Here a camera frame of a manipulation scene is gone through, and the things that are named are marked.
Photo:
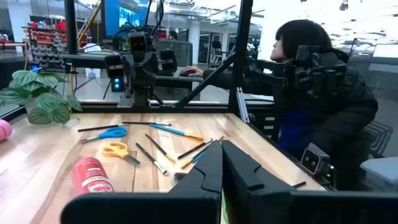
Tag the thin brown paintbrush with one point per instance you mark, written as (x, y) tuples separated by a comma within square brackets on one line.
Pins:
[(99, 127)]

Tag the person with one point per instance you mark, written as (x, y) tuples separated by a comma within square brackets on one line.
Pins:
[(342, 124)]

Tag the thin black paintbrush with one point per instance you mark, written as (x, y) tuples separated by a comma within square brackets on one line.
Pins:
[(194, 149)]

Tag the short black paintbrush silver ferrule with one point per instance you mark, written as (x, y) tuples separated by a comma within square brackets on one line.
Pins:
[(146, 123)]

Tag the silver metal bracket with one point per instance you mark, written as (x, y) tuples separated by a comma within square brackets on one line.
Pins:
[(242, 105)]

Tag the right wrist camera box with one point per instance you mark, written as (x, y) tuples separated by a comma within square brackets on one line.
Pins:
[(137, 43)]

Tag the black paintbrush yellow ferrule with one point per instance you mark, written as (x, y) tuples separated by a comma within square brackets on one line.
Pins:
[(158, 147)]

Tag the blue scissors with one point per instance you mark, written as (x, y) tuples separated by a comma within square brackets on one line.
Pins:
[(113, 132)]

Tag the blue and orange paintbrush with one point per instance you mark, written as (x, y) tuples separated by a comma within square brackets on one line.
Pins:
[(168, 129)]

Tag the red paint bottle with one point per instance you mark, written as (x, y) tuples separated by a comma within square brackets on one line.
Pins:
[(90, 177)]

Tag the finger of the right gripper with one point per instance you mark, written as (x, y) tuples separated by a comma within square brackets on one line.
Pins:
[(168, 61), (114, 67)]

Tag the person's hand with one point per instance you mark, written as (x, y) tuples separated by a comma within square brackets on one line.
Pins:
[(194, 71)]

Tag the orange scissors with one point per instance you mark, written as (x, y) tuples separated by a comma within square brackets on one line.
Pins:
[(123, 154)]

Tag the monitor with blue screen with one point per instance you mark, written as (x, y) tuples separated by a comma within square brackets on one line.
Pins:
[(112, 18)]

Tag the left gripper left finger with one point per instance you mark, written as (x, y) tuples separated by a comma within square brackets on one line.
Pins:
[(186, 205)]

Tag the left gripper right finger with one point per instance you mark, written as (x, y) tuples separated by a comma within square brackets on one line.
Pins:
[(255, 202)]

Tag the shelf with red bins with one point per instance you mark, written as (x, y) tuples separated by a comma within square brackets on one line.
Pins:
[(43, 40)]

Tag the black computer mouse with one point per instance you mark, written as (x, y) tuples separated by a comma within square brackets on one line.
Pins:
[(186, 74)]

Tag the black paintbrush white bristles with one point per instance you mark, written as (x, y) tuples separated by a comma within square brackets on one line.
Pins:
[(149, 156)]

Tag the light pink paint bottle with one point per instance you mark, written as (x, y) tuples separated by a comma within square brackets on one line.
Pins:
[(4, 130)]

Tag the blue paintbrush yellow ends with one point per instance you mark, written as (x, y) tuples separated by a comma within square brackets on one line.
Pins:
[(194, 158)]

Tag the green striped potted plant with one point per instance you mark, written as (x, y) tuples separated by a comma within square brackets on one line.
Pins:
[(46, 101)]

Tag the grey office chair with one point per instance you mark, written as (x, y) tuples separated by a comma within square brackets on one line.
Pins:
[(382, 171)]

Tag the black table-level camera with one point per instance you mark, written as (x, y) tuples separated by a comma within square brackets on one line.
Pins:
[(311, 160)]

